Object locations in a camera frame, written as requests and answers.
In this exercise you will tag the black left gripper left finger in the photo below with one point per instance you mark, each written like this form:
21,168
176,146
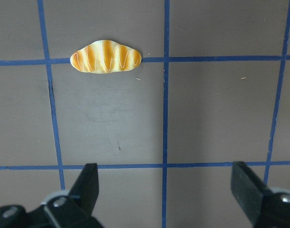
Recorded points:
74,210

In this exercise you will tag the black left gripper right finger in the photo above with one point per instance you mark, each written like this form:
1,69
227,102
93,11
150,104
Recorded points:
264,207

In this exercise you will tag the toy croissant bread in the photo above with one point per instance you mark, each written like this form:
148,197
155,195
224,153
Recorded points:
104,57

